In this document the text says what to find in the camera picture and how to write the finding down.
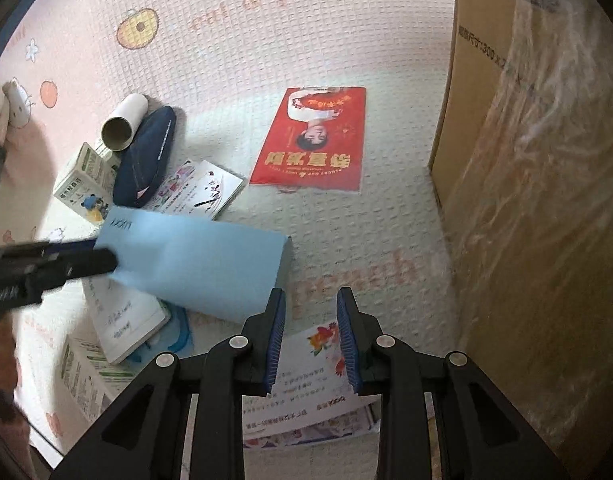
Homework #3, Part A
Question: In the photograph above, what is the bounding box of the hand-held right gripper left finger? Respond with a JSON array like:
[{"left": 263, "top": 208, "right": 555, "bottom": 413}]
[{"left": 51, "top": 287, "right": 287, "bottom": 480}]

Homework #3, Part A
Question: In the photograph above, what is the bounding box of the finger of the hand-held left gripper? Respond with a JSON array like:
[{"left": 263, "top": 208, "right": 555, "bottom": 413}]
[
  {"left": 36, "top": 238, "right": 100, "bottom": 254},
  {"left": 46, "top": 249, "right": 118, "bottom": 286}
]

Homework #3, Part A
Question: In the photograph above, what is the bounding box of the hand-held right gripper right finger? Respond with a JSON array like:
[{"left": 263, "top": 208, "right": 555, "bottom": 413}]
[{"left": 337, "top": 286, "right": 572, "bottom": 480}]

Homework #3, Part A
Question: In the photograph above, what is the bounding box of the white floral leaflet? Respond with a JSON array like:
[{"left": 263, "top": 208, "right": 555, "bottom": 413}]
[{"left": 241, "top": 320, "right": 382, "bottom": 428}]

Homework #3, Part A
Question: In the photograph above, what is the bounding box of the light blue box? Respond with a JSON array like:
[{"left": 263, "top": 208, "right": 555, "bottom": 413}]
[{"left": 94, "top": 205, "right": 292, "bottom": 323}]

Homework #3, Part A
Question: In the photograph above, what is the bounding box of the brown cardboard box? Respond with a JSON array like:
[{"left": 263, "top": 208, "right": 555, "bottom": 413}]
[{"left": 427, "top": 0, "right": 613, "bottom": 461}]

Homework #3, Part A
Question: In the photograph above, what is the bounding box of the person's left forearm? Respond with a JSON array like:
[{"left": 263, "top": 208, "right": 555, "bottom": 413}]
[{"left": 0, "top": 310, "right": 34, "bottom": 466}]

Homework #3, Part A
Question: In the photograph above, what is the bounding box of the green white carton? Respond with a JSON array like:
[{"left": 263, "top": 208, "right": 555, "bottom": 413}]
[
  {"left": 61, "top": 335, "right": 132, "bottom": 413},
  {"left": 53, "top": 142, "right": 121, "bottom": 223}
]

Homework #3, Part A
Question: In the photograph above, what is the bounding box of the white notebook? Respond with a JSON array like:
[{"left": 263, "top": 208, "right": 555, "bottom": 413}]
[{"left": 81, "top": 277, "right": 172, "bottom": 366}]

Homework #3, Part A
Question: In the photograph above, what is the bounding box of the blue plastic sleeve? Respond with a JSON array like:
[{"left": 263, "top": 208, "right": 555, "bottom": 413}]
[{"left": 129, "top": 300, "right": 192, "bottom": 361}]

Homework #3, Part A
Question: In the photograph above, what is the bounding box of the colourful printed booklet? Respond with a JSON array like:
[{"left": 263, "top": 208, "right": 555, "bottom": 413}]
[{"left": 242, "top": 402, "right": 380, "bottom": 448}]

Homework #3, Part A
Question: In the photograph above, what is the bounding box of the dark blue pouch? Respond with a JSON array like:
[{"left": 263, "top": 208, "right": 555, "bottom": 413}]
[{"left": 112, "top": 105, "right": 177, "bottom": 208}]

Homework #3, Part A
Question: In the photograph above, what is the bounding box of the white cardboard tube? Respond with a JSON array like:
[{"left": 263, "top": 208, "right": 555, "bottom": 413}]
[{"left": 100, "top": 93, "right": 148, "bottom": 153}]

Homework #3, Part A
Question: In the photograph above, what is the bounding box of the white printed booklet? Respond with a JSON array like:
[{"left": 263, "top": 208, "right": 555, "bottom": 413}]
[{"left": 146, "top": 160, "right": 246, "bottom": 221}]

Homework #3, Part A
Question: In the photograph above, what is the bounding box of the red printed packet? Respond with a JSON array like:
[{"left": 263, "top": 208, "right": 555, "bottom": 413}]
[{"left": 249, "top": 86, "right": 367, "bottom": 193}]

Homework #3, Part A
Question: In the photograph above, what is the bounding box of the pink cartoon printed mat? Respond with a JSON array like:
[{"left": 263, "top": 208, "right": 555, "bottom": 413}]
[{"left": 0, "top": 0, "right": 467, "bottom": 480}]

